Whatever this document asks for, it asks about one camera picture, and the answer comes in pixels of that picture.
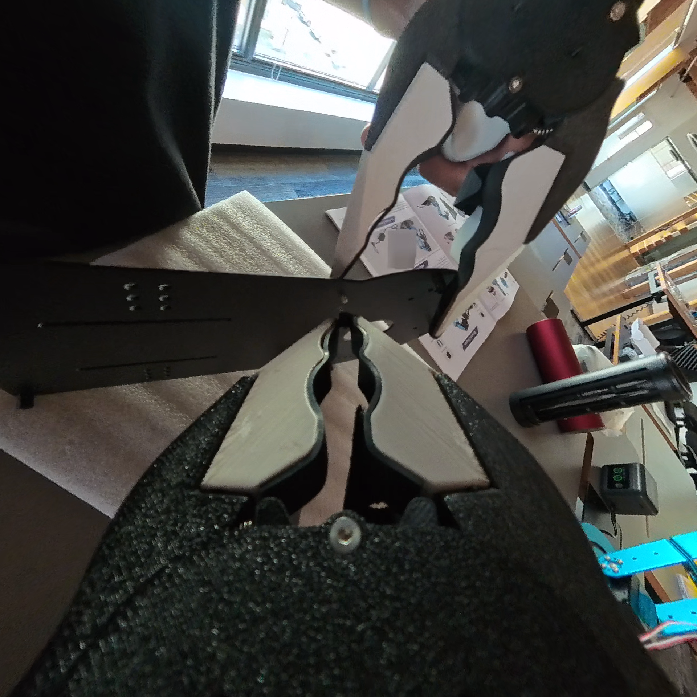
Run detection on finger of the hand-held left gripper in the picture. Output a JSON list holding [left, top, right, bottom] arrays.
[[330, 62, 459, 281], [429, 151, 567, 337]]

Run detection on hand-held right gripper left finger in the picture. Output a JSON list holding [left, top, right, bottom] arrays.
[[201, 318, 335, 515]]

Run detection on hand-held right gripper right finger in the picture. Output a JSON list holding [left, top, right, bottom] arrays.
[[344, 316, 491, 519]]

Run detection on black metal chassis plate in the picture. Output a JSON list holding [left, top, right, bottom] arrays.
[[0, 260, 464, 409]]

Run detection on person's left hand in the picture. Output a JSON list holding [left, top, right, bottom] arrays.
[[420, 150, 481, 198]]

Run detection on printed instruction leaflet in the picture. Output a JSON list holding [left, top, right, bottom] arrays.
[[326, 184, 521, 382]]

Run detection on wooden office shelving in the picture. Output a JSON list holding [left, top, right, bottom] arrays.
[[563, 180, 697, 349]]

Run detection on red metal cylinder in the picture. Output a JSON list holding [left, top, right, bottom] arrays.
[[525, 318, 605, 435]]

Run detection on white foam sheet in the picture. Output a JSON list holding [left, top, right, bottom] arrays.
[[0, 191, 394, 518]]

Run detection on white crumpled tissue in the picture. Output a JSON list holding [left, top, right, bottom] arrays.
[[574, 342, 638, 437]]

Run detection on dark teal object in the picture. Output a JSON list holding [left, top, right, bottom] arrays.
[[509, 351, 691, 428]]

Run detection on black device green display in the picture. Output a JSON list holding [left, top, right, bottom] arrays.
[[584, 463, 660, 517]]

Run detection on blue round metal part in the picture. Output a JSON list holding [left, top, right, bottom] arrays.
[[580, 522, 697, 635]]

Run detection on window with grey frame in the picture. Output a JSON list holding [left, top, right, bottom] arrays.
[[231, 0, 398, 94]]

